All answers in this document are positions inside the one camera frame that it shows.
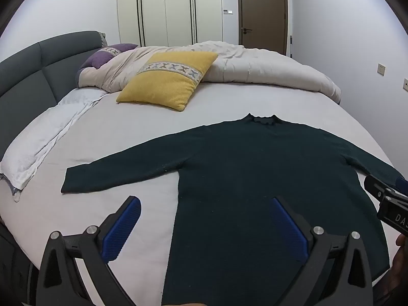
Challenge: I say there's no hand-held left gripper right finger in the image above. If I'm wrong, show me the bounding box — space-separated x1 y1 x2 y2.
272 197 374 306

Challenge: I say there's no white flat pillow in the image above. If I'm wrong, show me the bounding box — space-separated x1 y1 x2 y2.
0 88 109 203

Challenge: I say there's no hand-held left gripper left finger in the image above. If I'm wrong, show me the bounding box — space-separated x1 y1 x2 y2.
36 196 142 306

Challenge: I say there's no cream wardrobe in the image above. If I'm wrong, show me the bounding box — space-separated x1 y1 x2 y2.
116 0 224 48

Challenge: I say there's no dark green sweater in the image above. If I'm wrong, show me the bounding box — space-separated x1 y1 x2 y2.
60 113 407 306

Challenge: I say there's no purple patterned pillow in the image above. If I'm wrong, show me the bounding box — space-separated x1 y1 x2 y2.
76 44 138 79

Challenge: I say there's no beige duvet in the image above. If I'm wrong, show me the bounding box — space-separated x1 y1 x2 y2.
78 41 342 104

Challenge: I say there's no grey upholstered headboard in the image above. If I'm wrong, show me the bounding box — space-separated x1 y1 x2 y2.
0 31 107 160

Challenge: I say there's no yellow patterned pillow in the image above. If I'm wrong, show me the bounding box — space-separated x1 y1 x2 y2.
116 50 219 112

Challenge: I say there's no person's right hand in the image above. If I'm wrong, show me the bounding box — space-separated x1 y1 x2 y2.
390 234 408 281

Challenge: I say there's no brown wooden door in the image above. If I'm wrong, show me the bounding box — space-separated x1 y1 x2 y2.
237 0 289 56

